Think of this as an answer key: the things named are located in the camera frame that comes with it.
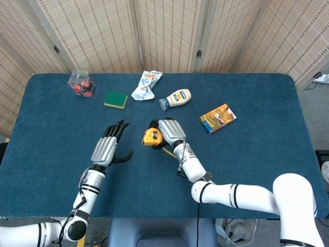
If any mayonnaise squeeze bottle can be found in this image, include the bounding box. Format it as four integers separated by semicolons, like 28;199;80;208
158;89;192;112

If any blue table cloth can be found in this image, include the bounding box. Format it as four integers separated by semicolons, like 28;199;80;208
0;73;329;219

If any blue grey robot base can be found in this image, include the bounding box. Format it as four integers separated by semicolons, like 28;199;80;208
107;218;217;247

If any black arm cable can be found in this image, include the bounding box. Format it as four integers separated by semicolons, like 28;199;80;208
58;176;89;244
176;142;202;247

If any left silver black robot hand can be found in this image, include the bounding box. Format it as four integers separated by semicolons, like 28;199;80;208
90;119;134;168

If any black floor box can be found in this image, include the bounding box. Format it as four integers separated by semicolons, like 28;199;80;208
315;150;329;172

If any clear box with red parts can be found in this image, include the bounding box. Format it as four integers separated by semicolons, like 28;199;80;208
67;69;97;99

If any clear plastic bag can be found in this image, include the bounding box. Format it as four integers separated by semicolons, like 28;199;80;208
222;218;258;244

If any yellow tape measure with strap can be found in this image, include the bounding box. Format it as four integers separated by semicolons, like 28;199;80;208
142;128;178;157

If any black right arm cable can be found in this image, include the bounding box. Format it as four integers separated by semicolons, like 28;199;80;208
176;142;202;247

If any white power strip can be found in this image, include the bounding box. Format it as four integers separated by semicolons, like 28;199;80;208
312;73;329;83

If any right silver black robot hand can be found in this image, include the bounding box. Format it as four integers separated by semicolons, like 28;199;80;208
148;117;187;150

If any yellow and blue carton box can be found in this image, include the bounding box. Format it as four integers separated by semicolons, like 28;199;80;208
199;103;237;136

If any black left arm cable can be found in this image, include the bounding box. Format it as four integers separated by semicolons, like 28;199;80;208
58;176;89;244

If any green and yellow sponge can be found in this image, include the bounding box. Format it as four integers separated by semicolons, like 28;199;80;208
103;91;129;109

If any crumpled white snack wrapper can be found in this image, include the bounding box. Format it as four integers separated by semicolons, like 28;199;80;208
131;70;163;101

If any woven folding screen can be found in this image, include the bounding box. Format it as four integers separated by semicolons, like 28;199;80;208
0;0;329;137

